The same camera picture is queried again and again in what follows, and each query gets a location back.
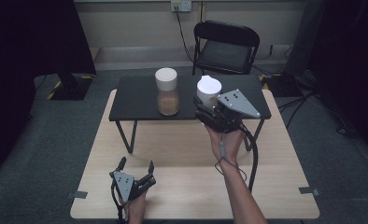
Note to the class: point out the black stand base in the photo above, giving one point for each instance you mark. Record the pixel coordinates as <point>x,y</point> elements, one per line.
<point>71,88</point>
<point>281,85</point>

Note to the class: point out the black shelf with metal legs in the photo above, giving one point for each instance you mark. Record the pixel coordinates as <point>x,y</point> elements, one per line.
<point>135,96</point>

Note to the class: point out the white cup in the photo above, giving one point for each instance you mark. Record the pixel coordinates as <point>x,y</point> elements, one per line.
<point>208,88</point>

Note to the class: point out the person's left hand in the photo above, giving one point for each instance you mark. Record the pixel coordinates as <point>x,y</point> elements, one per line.
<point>137,208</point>

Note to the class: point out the glass jar with brown contents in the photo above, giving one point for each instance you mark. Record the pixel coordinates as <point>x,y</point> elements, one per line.
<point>167,96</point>

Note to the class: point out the black folding chair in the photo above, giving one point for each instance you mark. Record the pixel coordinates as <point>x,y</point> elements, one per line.
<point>225,53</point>

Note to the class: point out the black curtain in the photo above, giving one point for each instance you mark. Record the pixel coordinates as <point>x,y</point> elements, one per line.
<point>32,62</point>
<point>344,62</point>

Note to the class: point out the person's right hand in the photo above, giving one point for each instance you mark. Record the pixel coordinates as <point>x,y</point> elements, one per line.
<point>230,146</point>

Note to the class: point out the white wall socket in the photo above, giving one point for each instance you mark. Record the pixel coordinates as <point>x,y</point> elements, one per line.
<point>181,5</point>

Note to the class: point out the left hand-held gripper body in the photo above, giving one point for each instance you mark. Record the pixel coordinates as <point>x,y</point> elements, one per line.
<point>126,185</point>

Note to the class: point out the grey tape marker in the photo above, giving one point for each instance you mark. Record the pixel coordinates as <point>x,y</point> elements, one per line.
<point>308,190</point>
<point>80,194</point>

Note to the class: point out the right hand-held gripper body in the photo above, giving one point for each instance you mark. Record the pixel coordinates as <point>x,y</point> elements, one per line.
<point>235,102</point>

